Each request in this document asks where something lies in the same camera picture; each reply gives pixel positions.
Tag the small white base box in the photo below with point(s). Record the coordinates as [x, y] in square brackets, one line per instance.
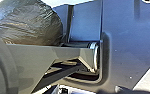
[63, 90]

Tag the round base sensor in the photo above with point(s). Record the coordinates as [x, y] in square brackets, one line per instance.
[148, 1]

